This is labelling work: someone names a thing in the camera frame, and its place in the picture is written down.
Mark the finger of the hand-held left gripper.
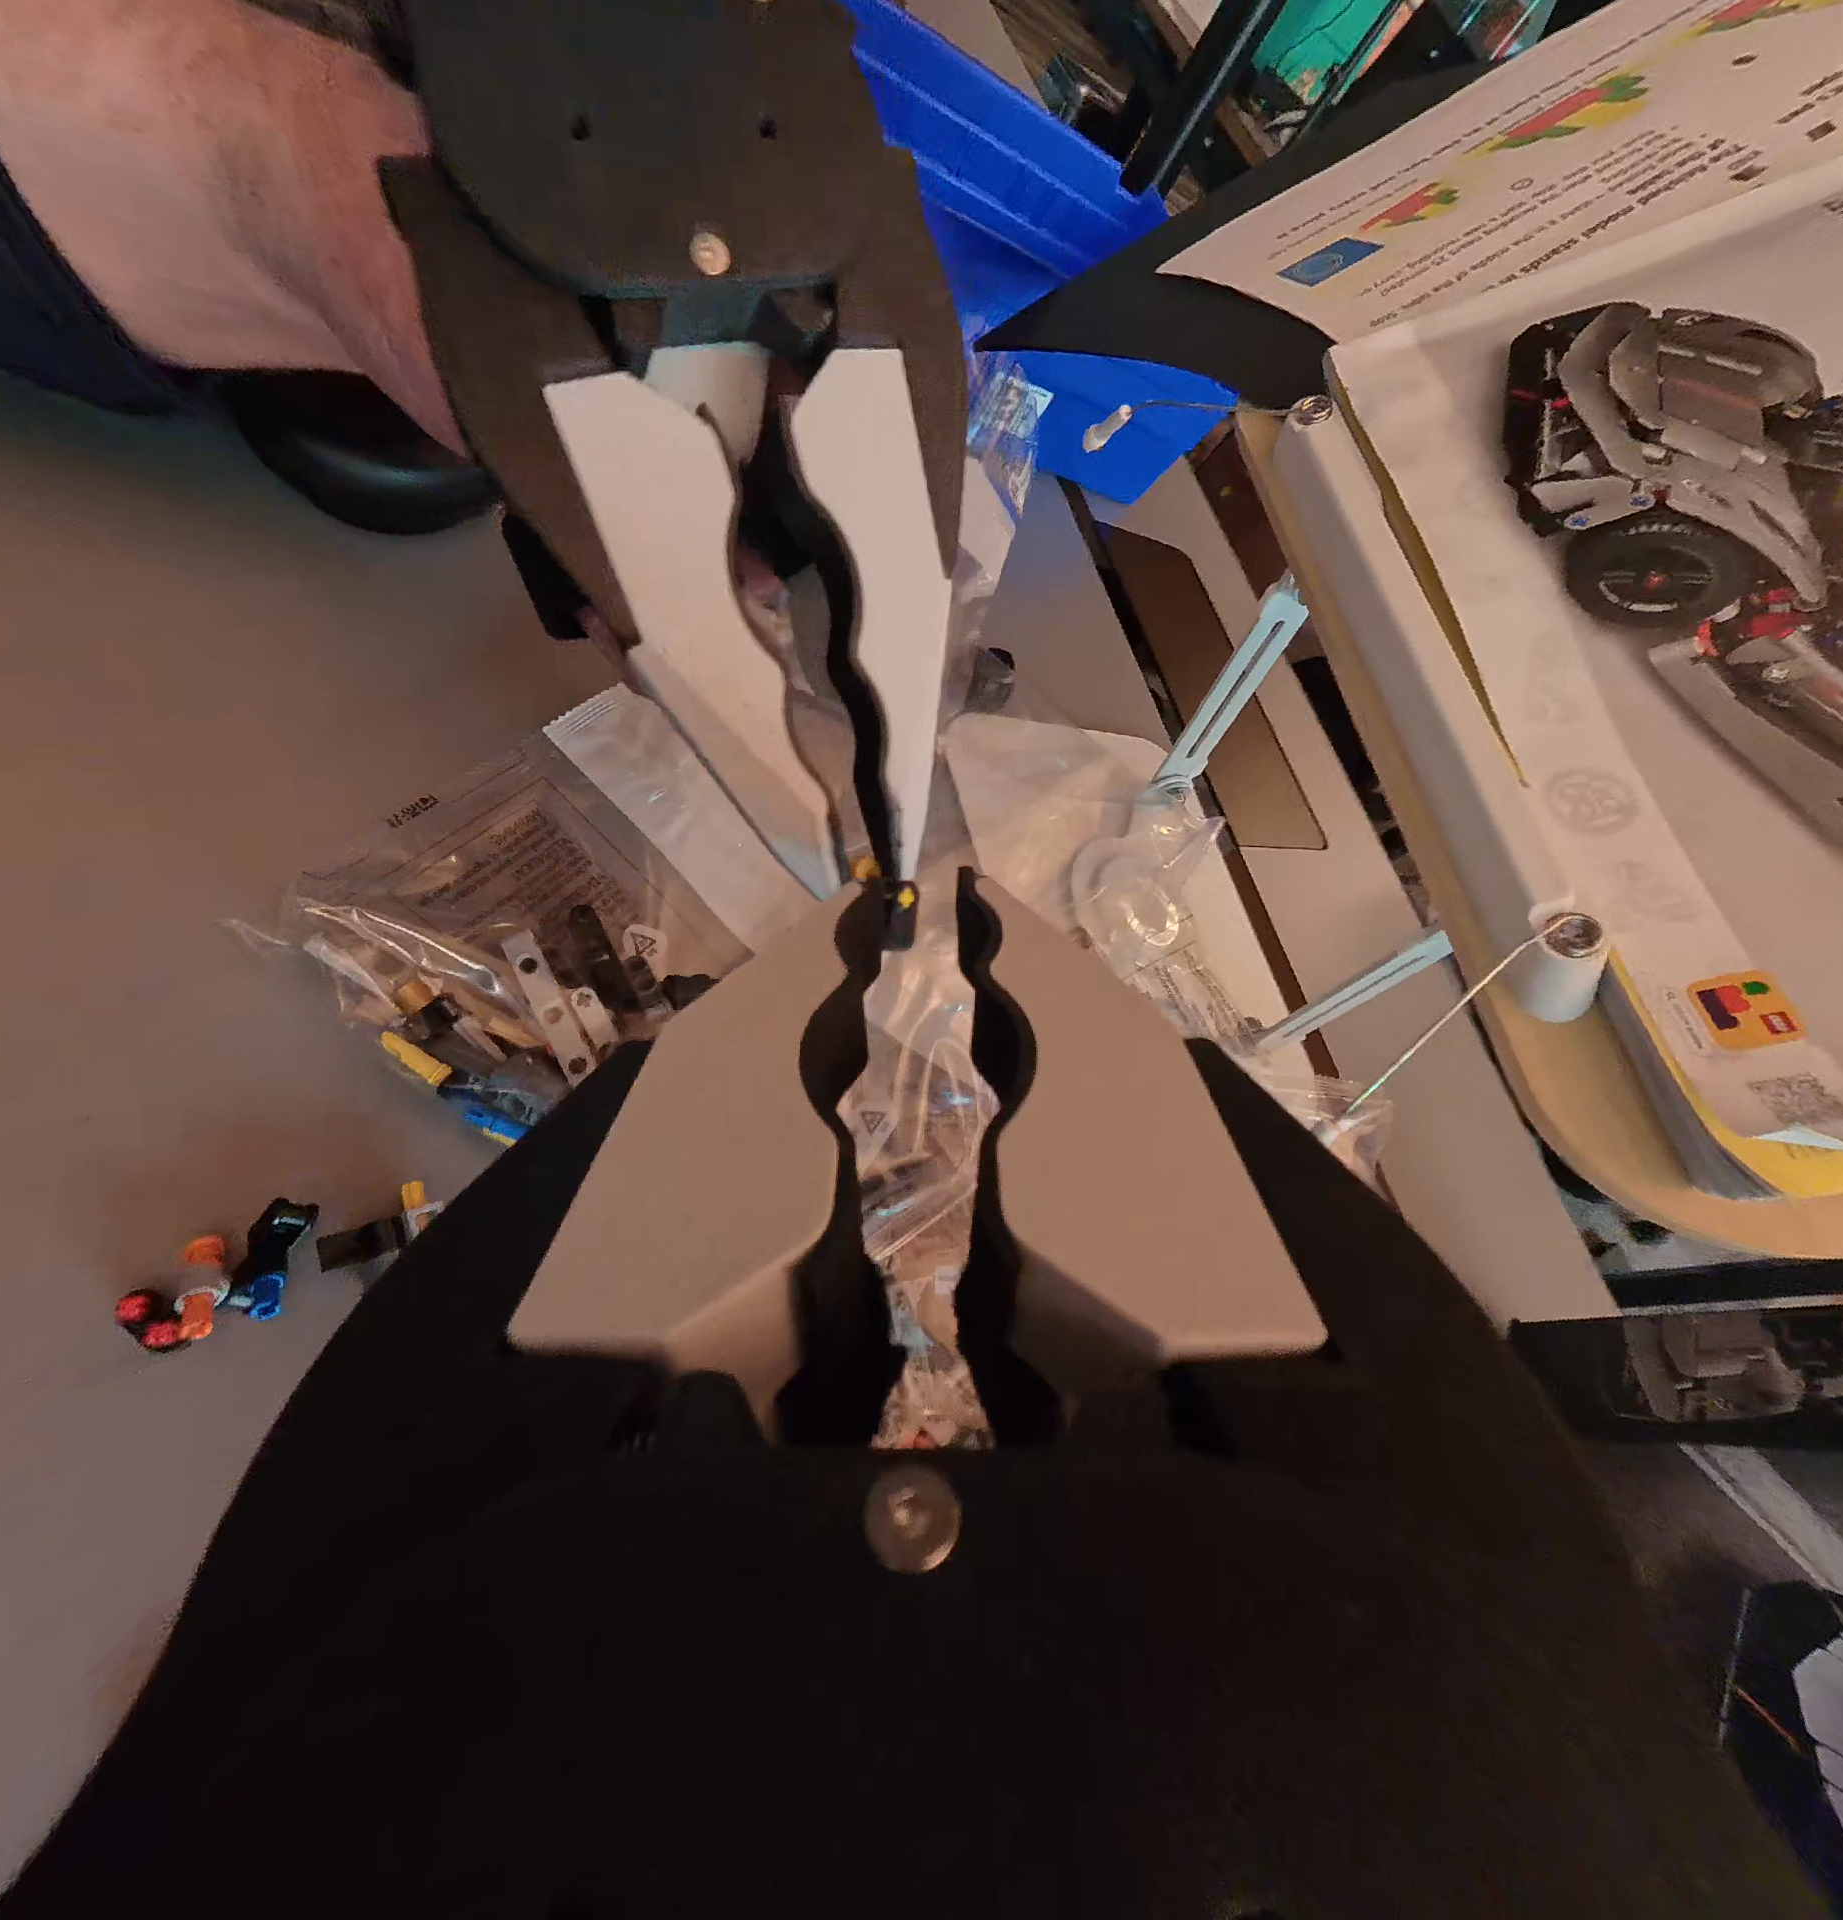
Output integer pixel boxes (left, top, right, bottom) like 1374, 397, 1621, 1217
783, 350, 962, 882
545, 384, 845, 902

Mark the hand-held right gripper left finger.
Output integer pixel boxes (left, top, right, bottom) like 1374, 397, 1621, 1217
508, 886, 910, 1452

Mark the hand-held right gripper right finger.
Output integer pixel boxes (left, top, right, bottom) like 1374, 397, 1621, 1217
956, 862, 1334, 1452

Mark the pile of clear parts bags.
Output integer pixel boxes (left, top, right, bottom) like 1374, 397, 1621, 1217
848, 360, 1407, 1443

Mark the dark lego set box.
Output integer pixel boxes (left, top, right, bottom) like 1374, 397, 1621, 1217
1504, 1265, 1843, 1452

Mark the white lego instruction booklet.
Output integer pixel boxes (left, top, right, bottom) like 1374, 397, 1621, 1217
980, 0, 1843, 1205

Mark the person's left hand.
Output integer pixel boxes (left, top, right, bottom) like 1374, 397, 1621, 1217
0, 0, 469, 446

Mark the large black rubber tire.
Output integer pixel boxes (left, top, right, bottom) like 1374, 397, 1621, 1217
229, 373, 506, 539

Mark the clear bag of mixed pieces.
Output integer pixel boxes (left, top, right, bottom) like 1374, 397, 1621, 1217
229, 679, 760, 1159

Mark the blue plastic bin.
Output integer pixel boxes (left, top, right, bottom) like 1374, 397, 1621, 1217
845, 0, 1241, 508

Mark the yellow-edged booklet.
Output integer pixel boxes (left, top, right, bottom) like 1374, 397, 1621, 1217
1607, 958, 1843, 1205

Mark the black metal post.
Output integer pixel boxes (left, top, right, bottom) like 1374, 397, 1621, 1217
1121, 0, 1285, 191

